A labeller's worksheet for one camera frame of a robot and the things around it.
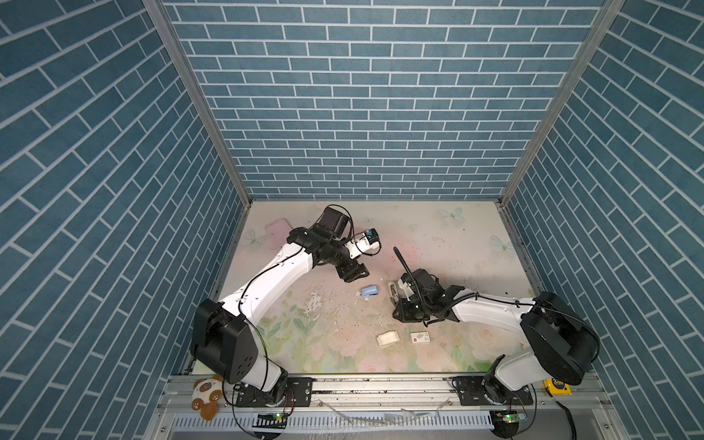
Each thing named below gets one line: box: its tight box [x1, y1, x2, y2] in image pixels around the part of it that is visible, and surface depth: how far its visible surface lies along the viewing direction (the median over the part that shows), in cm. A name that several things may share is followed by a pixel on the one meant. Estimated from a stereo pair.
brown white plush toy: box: [191, 374, 224, 421], surface depth 72 cm
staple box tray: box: [375, 330, 401, 347], surface depth 85 cm
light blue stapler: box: [360, 285, 379, 297], surface depth 93 cm
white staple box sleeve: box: [409, 330, 431, 344], surface depth 84 cm
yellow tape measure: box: [543, 378, 573, 396], surface depth 75 cm
